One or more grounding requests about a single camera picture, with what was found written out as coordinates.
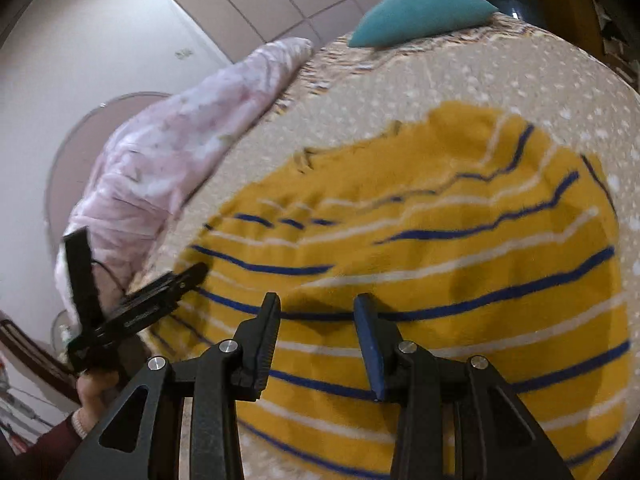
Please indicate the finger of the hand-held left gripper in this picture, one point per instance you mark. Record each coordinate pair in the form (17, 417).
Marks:
(82, 280)
(190, 276)

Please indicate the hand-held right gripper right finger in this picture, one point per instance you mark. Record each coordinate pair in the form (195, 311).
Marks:
(370, 350)

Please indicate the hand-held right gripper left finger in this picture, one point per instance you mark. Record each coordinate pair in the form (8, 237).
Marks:
(267, 345)

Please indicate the yellow striped knit sweater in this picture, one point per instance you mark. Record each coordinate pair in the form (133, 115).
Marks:
(425, 210)

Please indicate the person's left forearm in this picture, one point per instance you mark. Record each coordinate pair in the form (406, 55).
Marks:
(45, 452)

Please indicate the person's left hand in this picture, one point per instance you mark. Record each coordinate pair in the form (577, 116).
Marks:
(95, 395)

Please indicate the pink floral blanket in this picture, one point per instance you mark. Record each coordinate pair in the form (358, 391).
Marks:
(165, 160)

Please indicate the rounded bed headboard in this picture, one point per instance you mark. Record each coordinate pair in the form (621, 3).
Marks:
(75, 150)

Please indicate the beige patterned quilted bedspread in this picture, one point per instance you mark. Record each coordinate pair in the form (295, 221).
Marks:
(450, 75)

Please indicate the teal pillow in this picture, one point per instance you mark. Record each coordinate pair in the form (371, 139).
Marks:
(425, 12)

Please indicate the cluttered shelf unit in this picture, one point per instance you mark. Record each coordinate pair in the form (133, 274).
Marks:
(620, 45)

